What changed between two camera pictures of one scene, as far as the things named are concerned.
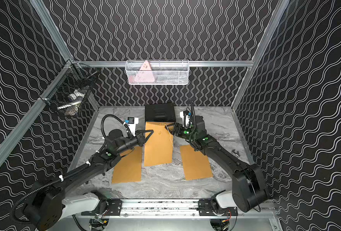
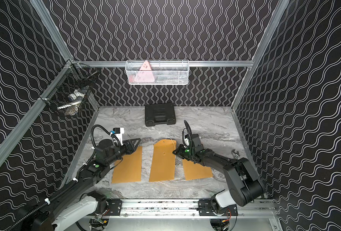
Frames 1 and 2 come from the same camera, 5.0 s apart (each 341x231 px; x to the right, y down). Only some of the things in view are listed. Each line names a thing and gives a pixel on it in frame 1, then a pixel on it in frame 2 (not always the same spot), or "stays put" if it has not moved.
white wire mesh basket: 157,72 stays put
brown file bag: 196,165 stays put
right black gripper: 175,126 -> 179,153
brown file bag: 128,169 stays put
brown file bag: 158,147 -> 162,167
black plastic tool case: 160,113 stays put
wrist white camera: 186,119 -> 186,140
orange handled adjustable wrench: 236,154 stays put
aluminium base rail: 184,208 stays put
